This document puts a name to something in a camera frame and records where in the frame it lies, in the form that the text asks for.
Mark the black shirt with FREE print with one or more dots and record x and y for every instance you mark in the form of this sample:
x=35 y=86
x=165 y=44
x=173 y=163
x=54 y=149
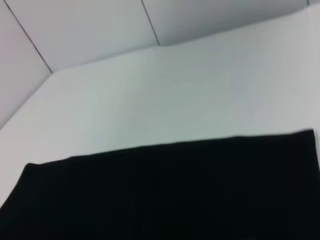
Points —
x=175 y=187

